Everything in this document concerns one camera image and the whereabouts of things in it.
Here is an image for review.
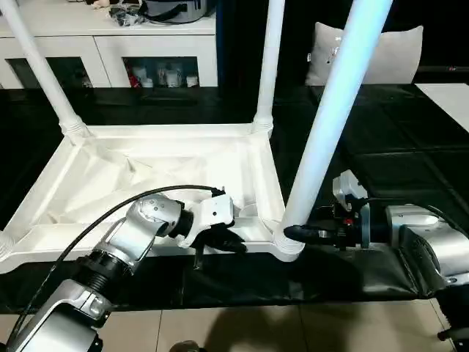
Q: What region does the white plastic table top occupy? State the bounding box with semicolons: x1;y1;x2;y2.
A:
0;122;306;275

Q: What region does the black work mat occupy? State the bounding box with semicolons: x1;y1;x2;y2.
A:
0;83;469;315

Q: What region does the black stand base bar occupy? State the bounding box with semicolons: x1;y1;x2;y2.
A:
437;324;469;341

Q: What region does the grey cushion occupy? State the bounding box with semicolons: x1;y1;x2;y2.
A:
304;21;424;87

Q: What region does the grey helmet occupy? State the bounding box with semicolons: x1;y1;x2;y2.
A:
144;0;218;24

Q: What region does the black clutter pile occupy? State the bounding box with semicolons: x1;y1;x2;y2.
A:
109;5;147;28

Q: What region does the white glass-door cabinet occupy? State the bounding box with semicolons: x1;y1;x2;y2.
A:
0;9;219;89

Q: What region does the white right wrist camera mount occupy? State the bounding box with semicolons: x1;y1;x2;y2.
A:
331;170;372;249

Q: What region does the black left wrist camera cable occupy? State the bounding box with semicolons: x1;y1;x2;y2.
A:
0;184;226;352

